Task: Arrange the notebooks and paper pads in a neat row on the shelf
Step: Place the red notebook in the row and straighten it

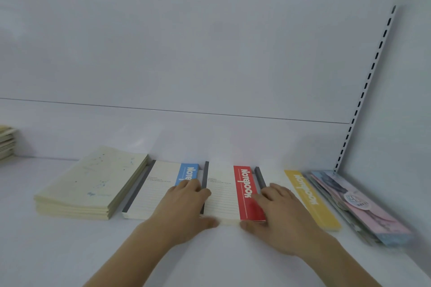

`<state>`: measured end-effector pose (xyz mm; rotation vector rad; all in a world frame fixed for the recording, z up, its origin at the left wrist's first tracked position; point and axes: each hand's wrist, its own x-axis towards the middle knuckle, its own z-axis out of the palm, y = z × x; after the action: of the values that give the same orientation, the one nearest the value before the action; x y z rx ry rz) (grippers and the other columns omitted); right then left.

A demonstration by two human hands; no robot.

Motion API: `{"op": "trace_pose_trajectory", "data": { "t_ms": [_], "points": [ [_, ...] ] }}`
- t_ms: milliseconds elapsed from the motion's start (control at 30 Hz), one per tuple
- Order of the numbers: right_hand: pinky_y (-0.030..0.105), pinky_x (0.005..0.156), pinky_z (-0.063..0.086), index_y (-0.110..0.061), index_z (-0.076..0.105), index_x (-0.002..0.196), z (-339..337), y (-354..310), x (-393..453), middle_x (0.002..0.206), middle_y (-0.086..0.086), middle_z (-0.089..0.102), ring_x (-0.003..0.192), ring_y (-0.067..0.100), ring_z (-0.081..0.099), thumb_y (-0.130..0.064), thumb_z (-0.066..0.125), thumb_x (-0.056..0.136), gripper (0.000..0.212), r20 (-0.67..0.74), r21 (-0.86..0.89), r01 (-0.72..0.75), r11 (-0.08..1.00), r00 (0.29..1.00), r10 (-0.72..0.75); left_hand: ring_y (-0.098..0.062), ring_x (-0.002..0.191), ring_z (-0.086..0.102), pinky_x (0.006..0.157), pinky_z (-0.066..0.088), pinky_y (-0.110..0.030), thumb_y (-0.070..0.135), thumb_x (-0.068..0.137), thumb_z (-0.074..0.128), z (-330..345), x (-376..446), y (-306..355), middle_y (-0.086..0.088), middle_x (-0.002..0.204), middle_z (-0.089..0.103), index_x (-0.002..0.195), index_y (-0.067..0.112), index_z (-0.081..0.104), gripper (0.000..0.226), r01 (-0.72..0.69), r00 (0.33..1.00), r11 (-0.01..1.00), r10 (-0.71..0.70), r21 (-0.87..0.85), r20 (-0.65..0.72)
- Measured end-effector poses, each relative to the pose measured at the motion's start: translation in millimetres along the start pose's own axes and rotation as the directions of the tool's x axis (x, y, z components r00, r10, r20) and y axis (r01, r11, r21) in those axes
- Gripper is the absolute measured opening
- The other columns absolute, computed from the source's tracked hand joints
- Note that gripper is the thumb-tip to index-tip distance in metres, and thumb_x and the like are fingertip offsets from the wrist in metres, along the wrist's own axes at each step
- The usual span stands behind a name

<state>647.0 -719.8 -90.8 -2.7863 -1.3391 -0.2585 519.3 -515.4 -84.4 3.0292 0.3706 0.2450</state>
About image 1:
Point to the white slotted shelf upright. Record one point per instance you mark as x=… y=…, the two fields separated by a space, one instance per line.
x=371 y=71

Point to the blue-striped white notebook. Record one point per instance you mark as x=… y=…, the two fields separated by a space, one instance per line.
x=158 y=182

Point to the white shelf back panel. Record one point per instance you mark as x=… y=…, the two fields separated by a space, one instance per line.
x=202 y=44

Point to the white metal shelf board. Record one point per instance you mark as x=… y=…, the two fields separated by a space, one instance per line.
x=67 y=253

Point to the yellow-striped white notebook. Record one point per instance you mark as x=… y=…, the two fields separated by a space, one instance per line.
x=316 y=206

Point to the pink packets bundle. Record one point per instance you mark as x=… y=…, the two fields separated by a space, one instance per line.
x=370 y=216

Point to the person's left forearm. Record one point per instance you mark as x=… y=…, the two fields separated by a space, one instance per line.
x=134 y=260

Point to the person's left hand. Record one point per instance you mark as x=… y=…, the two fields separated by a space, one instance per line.
x=182 y=216

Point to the person's right forearm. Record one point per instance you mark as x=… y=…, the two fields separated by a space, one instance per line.
x=343 y=266

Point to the stack of cream notebooks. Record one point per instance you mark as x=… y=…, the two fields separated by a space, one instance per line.
x=94 y=175

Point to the red-striped white notebook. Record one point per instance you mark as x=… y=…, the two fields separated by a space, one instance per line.
x=222 y=179

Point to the person's right hand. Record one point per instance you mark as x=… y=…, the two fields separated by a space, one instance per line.
x=289 y=226

